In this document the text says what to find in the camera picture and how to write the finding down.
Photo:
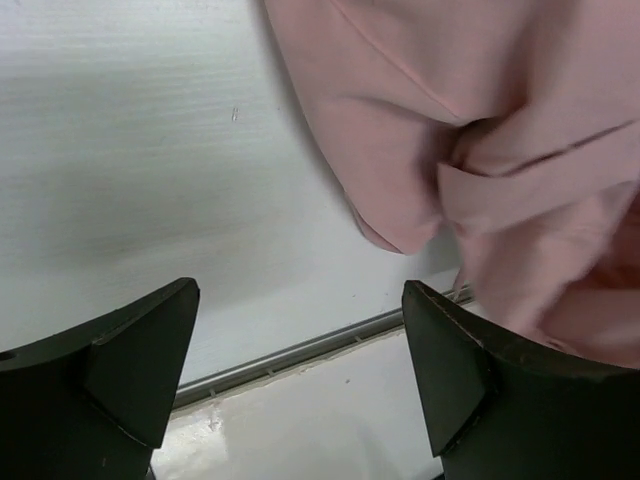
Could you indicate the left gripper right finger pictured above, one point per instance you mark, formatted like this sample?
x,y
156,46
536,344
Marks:
x,y
500,406

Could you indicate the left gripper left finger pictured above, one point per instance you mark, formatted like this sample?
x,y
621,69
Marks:
x,y
94,401

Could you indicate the pink trousers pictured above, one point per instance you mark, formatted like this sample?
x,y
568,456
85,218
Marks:
x,y
513,123

